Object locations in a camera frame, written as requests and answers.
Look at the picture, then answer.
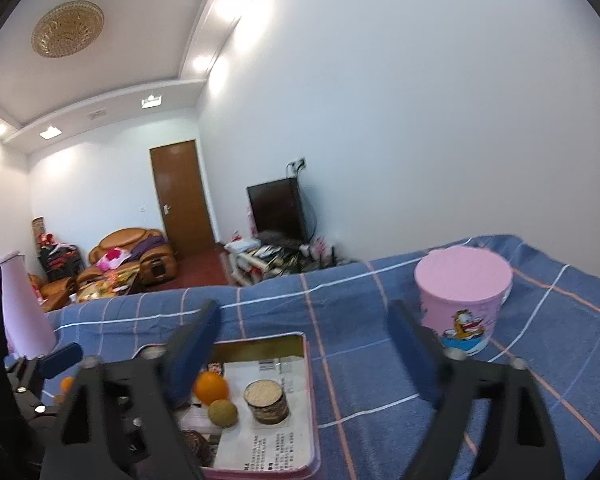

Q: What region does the white tv stand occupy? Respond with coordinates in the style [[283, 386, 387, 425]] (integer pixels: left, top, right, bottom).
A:
[[225, 240, 341, 286]]

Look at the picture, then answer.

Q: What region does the brown leather sofa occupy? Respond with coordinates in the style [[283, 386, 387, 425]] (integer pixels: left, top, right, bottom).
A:
[[30, 275, 78, 313]]

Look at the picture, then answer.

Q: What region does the pink kettle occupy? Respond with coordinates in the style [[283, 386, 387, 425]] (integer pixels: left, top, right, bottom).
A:
[[0, 251, 58, 356]]

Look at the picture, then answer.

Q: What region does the pink tin box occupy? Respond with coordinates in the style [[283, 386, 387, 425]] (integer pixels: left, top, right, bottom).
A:
[[180, 331, 323, 480]]

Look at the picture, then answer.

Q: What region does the printed paper sheet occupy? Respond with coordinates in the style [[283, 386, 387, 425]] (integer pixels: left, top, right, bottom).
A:
[[182, 357, 312, 471]]

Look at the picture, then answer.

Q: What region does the small patterned cup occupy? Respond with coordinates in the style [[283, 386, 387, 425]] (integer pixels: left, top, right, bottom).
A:
[[243, 381, 290, 426]]

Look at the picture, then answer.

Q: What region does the black shelf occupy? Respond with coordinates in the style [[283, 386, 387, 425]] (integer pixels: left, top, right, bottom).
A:
[[37, 242, 83, 281]]

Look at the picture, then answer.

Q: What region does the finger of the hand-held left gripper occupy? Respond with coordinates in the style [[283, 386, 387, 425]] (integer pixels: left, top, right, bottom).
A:
[[34, 342, 84, 381]]

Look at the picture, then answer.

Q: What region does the coffee table with snacks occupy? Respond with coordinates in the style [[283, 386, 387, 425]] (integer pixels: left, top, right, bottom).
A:
[[75, 270, 141, 303]]

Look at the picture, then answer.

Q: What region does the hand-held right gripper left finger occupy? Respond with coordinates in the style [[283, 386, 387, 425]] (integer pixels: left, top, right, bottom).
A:
[[40, 300, 223, 480]]

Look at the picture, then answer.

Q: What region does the pink pillow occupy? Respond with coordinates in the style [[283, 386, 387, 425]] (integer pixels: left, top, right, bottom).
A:
[[99, 247, 131, 271]]

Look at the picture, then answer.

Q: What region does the golden ceiling lamp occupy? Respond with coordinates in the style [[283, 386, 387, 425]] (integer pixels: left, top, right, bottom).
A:
[[31, 1, 105, 59]]

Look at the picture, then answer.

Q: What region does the dark brown husked fruit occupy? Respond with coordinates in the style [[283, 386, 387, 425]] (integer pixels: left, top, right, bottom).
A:
[[180, 430, 216, 467]]

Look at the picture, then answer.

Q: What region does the black television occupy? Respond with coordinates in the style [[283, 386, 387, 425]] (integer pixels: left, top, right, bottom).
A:
[[246, 177, 311, 243]]

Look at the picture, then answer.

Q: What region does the purple blanket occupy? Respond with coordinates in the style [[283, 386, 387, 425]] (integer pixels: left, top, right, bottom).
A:
[[130, 235, 167, 261]]

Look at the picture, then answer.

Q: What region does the black power cable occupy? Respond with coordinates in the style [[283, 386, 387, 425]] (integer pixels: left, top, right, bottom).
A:
[[295, 167, 318, 243]]

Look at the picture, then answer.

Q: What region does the brown leather armchair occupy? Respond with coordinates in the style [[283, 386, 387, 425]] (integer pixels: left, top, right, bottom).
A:
[[89, 227, 178, 293]]

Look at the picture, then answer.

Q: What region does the pink cartoon cup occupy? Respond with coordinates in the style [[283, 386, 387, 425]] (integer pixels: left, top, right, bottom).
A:
[[414, 247, 513, 357]]

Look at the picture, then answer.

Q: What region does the blue checked tablecloth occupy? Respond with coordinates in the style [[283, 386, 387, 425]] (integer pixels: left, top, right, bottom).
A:
[[5, 234, 600, 480]]

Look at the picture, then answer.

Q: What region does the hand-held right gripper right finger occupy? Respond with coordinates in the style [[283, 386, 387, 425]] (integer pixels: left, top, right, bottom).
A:
[[387, 300, 566, 480]]

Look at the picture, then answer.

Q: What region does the green-brown round fruit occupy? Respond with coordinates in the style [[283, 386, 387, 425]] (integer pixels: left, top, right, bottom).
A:
[[208, 399, 239, 428]]

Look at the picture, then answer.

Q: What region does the brown wooden door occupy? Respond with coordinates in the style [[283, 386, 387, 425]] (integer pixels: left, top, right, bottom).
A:
[[149, 140, 216, 261]]

